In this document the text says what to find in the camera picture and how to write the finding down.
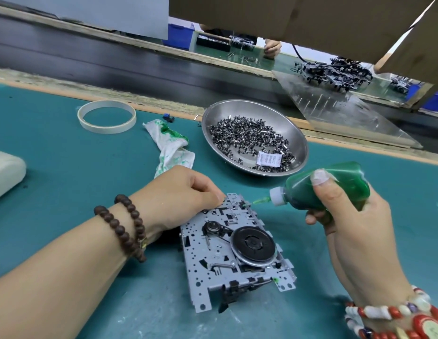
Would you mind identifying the person's right hand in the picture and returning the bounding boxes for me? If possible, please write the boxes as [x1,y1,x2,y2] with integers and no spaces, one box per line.
[305,168,415,308]

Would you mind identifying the person's left hand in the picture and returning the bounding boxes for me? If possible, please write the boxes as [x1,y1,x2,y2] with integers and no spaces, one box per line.
[130,166,227,234]

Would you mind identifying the green glue squeeze bottle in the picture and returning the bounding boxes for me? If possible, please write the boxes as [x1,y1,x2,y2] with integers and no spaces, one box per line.
[252,161,372,213]

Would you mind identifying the metal mechanism chassis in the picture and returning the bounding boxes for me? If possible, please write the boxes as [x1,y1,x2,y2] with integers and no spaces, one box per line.
[179,192,298,314]

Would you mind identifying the pile of small metal parts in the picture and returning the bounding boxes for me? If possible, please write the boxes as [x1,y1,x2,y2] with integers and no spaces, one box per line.
[208,114,297,174]

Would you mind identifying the round metal bowl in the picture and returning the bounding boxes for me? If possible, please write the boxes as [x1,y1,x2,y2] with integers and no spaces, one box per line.
[200,98,311,178]

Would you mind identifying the black conveyor belt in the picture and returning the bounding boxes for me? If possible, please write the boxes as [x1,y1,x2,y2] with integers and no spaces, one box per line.
[0,6,438,157]

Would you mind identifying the finished mechanisms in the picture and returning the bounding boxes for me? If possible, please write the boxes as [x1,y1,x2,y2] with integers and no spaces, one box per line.
[292,56,376,95]

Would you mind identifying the person's left forearm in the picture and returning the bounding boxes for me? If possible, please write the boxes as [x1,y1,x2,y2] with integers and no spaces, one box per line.
[0,214,137,339]

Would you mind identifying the white green-stained cloth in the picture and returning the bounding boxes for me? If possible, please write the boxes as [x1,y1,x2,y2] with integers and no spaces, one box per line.
[142,118,197,180]

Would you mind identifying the clear plastic sheet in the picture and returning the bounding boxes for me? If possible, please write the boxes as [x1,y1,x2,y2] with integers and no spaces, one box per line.
[273,70,424,151]

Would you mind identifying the black flat box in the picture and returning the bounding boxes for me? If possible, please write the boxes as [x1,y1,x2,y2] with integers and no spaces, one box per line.
[197,32,231,51]

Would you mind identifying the blue plastic bin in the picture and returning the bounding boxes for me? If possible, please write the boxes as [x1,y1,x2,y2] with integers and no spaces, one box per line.
[164,22,199,52]
[409,84,438,114]

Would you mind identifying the white blue power strip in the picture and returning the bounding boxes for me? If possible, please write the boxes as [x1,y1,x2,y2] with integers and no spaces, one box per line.
[0,149,28,204]

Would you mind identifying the white paper sign red text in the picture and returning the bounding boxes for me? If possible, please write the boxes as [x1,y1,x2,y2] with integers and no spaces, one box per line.
[0,0,171,41]

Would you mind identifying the brown cardboard panel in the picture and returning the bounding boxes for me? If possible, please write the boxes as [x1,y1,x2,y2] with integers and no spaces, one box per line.
[169,0,438,89]

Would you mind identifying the brown bead bracelet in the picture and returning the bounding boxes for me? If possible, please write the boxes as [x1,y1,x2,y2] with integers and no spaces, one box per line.
[92,193,148,264]

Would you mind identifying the red white bead bracelet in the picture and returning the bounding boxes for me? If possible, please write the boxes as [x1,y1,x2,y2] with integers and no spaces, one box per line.
[344,283,438,339]

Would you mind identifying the white tape ring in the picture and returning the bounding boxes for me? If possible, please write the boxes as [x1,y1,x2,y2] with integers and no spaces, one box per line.
[76,98,138,135]

